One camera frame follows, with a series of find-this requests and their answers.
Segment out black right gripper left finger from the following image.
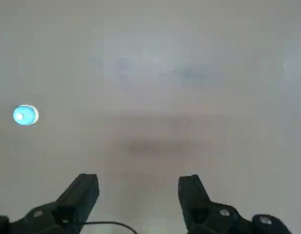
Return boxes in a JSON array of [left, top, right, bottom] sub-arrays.
[[0, 174, 100, 234]]

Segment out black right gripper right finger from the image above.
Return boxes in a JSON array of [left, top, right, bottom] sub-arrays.
[[178, 174, 293, 234]]

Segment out blue bell with white base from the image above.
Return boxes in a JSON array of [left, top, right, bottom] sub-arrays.
[[13, 104, 39, 126]]

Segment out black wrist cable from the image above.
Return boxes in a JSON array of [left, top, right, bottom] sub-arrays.
[[82, 220, 142, 234]]

